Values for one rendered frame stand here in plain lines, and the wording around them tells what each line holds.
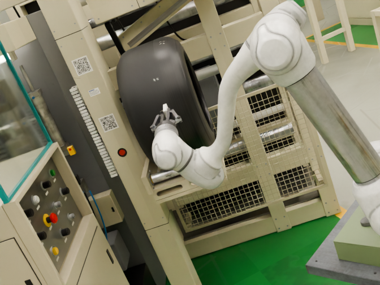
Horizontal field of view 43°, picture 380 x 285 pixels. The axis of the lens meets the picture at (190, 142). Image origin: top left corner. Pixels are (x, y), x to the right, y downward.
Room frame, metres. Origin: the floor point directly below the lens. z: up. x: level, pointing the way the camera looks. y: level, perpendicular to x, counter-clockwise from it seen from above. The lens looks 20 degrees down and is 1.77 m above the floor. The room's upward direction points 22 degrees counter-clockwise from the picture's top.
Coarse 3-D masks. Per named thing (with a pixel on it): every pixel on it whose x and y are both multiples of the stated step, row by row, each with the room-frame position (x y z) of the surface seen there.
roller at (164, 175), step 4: (160, 172) 2.14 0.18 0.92; (164, 172) 2.13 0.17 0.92; (168, 172) 2.12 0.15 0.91; (172, 172) 2.12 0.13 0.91; (176, 172) 2.11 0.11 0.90; (152, 176) 2.14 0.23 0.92; (156, 176) 2.13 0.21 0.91; (160, 176) 2.13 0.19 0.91; (164, 176) 2.12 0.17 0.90; (168, 176) 2.12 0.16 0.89; (172, 176) 2.12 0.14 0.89; (152, 180) 2.13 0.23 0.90; (156, 180) 2.13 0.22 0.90; (160, 180) 2.13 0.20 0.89
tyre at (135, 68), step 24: (144, 48) 2.20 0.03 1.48; (168, 48) 2.12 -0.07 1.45; (120, 72) 2.13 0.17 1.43; (144, 72) 2.06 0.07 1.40; (168, 72) 2.02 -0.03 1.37; (192, 72) 2.45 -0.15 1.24; (120, 96) 2.08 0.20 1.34; (144, 96) 2.01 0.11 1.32; (168, 96) 1.98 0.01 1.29; (192, 96) 1.99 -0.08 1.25; (144, 120) 1.98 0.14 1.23; (192, 120) 1.96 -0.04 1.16; (144, 144) 2.01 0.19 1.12; (192, 144) 2.00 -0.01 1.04
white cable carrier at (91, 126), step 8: (72, 88) 2.24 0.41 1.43; (72, 96) 2.24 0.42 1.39; (80, 96) 2.28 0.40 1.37; (80, 104) 2.24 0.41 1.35; (80, 112) 2.24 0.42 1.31; (88, 112) 2.25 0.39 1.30; (88, 120) 2.24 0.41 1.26; (88, 128) 2.24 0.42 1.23; (96, 128) 2.28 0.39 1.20; (96, 136) 2.28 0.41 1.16; (96, 144) 2.24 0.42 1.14; (104, 144) 2.26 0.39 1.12; (104, 152) 2.24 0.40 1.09; (104, 160) 2.24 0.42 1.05; (112, 168) 2.25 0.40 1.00; (112, 176) 2.24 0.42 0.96
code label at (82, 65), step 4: (84, 56) 2.22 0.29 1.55; (76, 60) 2.22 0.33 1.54; (80, 60) 2.22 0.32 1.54; (84, 60) 2.22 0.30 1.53; (88, 60) 2.21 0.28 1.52; (76, 64) 2.22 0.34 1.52; (80, 64) 2.22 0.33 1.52; (84, 64) 2.22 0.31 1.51; (88, 64) 2.22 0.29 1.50; (76, 68) 2.22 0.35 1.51; (80, 68) 2.22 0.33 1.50; (84, 68) 2.22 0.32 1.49; (88, 68) 2.22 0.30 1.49; (92, 68) 2.21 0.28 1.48; (76, 72) 2.22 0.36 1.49; (80, 72) 2.22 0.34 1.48; (84, 72) 2.22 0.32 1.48
